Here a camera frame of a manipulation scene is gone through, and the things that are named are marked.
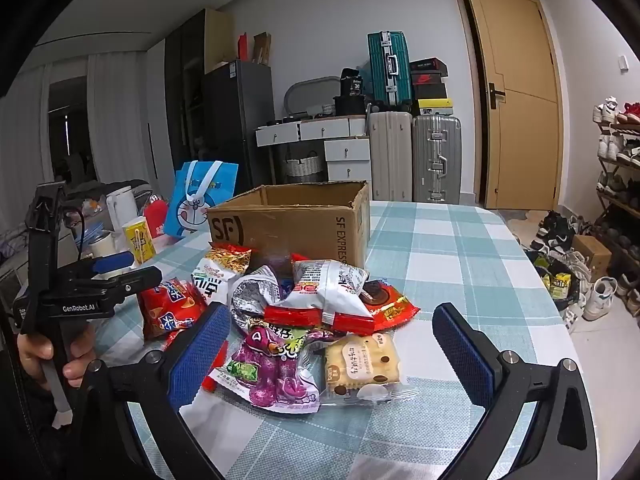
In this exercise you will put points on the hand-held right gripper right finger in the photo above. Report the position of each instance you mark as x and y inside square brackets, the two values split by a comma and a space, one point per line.
[465, 355]

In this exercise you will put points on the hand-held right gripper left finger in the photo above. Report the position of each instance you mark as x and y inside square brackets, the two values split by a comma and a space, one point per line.
[200, 355]

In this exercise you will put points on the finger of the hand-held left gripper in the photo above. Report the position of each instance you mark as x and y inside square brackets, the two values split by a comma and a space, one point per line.
[135, 280]
[112, 263]

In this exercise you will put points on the red chip bag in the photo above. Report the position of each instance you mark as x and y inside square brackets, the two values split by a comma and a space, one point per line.
[167, 310]

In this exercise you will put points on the red cookie packet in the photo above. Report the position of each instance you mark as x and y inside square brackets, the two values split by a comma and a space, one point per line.
[395, 310]

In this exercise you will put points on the orange noodle snack packet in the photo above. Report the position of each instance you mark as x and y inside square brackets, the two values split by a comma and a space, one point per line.
[230, 255]

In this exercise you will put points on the red snack packet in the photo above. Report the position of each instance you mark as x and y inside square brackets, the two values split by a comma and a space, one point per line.
[300, 316]

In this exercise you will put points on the white red snack bag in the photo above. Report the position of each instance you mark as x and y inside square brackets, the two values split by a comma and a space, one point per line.
[325, 285]

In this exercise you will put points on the person's left hand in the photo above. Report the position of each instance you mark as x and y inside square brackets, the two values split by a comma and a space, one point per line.
[35, 355]

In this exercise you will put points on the white tape roll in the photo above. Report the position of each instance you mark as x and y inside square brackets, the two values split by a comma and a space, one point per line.
[102, 247]

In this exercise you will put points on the yellow carton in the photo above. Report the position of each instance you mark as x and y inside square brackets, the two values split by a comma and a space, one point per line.
[139, 240]

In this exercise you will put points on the white kettle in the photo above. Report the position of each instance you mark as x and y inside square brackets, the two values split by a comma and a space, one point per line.
[122, 207]

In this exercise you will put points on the purple candy packet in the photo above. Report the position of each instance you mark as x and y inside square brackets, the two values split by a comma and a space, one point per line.
[265, 375]

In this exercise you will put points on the white green snack packet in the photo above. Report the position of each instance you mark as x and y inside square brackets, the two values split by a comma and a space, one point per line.
[212, 280]

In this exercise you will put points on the silver black snack packet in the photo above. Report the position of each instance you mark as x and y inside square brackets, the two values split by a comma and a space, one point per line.
[252, 295]

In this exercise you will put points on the blue cartoon gift bag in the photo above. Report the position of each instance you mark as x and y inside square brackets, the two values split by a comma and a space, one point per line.
[200, 210]

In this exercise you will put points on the checked tablecloth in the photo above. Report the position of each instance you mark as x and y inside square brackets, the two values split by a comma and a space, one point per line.
[450, 260]

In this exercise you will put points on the beige biscuit packet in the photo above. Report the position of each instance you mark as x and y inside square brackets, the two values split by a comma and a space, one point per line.
[360, 362]

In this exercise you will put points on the blue snack packet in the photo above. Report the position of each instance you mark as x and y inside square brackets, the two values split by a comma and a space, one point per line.
[285, 287]

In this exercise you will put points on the dark purple snack packet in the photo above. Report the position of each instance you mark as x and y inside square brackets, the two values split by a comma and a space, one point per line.
[272, 262]

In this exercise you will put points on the black trash bag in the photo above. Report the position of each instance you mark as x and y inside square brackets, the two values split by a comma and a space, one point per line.
[560, 282]

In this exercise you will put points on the white curtain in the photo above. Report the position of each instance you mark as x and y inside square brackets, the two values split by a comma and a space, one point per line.
[115, 120]

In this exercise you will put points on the pile of loose shoes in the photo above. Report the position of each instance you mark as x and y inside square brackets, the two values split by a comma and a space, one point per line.
[600, 295]

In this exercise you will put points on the small brown cardboard box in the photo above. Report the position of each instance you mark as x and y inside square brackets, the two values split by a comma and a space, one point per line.
[592, 257]

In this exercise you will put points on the dark grey fridge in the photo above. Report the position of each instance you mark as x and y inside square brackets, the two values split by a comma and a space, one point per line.
[235, 120]

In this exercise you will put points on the tall dark cabinet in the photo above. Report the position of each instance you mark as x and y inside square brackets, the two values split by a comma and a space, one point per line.
[185, 85]

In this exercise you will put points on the silver suitcase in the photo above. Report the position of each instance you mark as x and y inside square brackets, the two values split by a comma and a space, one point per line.
[436, 160]

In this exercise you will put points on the woven basket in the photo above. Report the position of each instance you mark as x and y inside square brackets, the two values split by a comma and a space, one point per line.
[302, 167]

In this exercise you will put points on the beige suitcase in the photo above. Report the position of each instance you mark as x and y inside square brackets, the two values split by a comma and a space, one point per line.
[390, 157]

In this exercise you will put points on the white drawer desk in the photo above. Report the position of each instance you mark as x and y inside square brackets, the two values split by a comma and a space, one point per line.
[345, 152]

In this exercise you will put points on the beige cardboard box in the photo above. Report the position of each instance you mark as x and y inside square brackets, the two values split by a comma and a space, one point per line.
[219, 40]

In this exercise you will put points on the yellow black shoe box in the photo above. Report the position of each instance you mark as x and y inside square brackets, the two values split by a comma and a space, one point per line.
[435, 107]

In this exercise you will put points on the wooden door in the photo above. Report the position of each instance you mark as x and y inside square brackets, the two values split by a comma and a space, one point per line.
[520, 110]

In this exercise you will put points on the small red paper bag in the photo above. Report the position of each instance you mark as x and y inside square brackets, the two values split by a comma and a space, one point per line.
[243, 47]

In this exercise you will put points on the rows of racked sneakers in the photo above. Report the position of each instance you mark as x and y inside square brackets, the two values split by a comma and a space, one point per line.
[607, 145]

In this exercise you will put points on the oval mirror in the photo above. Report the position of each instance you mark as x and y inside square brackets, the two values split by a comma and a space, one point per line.
[310, 95]

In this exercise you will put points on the brown paper bag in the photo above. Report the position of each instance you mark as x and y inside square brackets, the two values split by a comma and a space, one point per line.
[261, 49]

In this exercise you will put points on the plain black shoe box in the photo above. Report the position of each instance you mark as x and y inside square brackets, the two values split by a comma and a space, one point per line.
[429, 91]

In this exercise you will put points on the wooden shoe rack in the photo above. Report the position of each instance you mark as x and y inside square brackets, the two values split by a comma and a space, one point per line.
[625, 131]

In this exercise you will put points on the red logo shoe box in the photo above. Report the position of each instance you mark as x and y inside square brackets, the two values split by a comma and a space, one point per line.
[426, 78]

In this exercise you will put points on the black red shoe box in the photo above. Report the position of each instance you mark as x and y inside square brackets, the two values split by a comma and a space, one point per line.
[428, 64]

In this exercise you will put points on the teal suitcase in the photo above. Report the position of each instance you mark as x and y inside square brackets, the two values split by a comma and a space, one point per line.
[390, 70]

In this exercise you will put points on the white light switch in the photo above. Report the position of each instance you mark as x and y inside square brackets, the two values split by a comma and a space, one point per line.
[623, 62]

